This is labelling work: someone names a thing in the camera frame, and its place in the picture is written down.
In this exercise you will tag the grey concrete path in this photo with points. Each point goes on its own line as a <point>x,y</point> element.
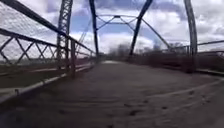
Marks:
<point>112,62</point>

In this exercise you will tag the row of bare trees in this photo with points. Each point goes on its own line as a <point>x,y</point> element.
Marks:
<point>123,51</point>

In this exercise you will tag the brown wooden bridge deck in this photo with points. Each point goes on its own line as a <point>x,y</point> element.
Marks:
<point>126,90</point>

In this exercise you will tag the metal mesh railing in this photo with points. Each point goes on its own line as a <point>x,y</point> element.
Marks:
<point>166,61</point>
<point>72,53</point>

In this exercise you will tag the steel bridge truss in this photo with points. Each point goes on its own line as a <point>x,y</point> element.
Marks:
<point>64,26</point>

